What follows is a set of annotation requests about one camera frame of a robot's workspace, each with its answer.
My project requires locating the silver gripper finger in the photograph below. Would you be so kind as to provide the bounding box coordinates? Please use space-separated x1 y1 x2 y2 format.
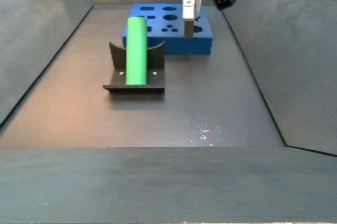
182 0 195 38

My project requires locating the green oval cylinder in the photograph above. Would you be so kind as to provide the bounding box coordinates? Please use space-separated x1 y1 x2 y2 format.
126 17 147 85

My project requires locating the blue foam shape board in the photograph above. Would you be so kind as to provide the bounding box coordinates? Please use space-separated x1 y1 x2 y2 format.
129 3 213 55

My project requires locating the black curved fixture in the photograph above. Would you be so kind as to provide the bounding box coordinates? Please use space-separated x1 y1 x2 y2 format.
102 43 165 94

